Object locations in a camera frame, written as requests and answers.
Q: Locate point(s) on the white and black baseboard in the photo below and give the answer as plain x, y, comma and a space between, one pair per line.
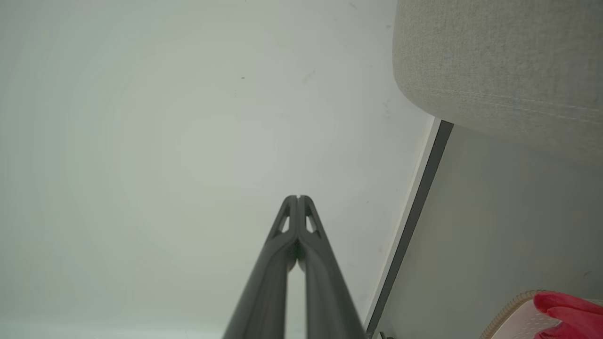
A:
414, 212

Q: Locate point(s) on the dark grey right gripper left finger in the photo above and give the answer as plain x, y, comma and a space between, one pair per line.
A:
264, 292

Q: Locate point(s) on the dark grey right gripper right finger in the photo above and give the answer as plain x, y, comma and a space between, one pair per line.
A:
330, 296

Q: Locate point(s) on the red garment with white trim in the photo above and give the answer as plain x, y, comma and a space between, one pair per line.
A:
574, 318

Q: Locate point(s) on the white laundry basket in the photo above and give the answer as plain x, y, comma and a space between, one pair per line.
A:
518, 320

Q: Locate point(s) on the grey fabric sofa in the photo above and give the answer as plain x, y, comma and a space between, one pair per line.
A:
509, 66

